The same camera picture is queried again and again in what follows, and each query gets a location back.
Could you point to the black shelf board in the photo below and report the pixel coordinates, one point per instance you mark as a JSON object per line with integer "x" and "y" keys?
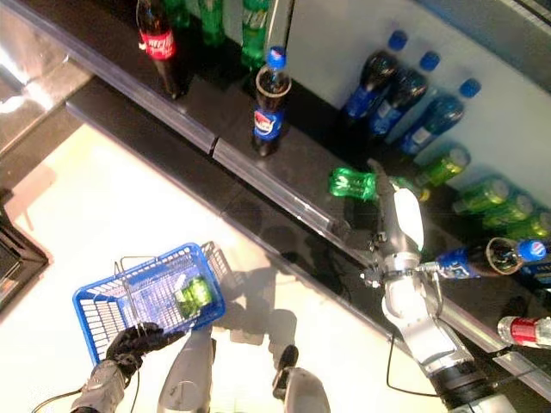
{"x": 206, "y": 86}
{"x": 310, "y": 163}

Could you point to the silver left robot leg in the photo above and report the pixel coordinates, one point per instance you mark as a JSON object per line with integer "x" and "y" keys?
{"x": 185, "y": 378}

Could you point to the blue plastic shopping basket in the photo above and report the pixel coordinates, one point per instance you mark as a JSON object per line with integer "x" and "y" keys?
{"x": 213, "y": 312}

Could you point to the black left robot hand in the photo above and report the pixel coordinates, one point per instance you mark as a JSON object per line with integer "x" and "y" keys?
{"x": 133, "y": 344}

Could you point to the white right hand back plate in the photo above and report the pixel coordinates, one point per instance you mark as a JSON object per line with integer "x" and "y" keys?
{"x": 409, "y": 219}

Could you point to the clear water bottle red label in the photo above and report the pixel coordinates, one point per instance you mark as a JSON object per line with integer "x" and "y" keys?
{"x": 525, "y": 331}

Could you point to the green drink container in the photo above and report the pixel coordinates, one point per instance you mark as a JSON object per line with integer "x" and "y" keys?
{"x": 196, "y": 297}

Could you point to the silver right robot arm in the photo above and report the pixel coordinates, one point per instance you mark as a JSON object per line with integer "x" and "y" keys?
{"x": 413, "y": 301}

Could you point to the blue box yellow print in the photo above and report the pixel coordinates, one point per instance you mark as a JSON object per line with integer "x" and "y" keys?
{"x": 538, "y": 273}

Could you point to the clear plastic price rail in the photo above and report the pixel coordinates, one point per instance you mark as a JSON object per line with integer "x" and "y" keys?
{"x": 172, "y": 118}
{"x": 529, "y": 372}
{"x": 280, "y": 191}

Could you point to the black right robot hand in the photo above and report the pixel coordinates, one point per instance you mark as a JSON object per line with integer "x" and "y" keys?
{"x": 385, "y": 223}

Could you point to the Coca-Cola bottle red label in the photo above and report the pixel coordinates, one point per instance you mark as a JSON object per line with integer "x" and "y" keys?
{"x": 161, "y": 43}

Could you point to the black display stand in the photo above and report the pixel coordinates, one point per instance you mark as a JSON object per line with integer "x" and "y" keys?
{"x": 17, "y": 258}

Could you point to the shelf upright post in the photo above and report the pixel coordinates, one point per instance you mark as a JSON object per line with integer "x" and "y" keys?
{"x": 282, "y": 21}

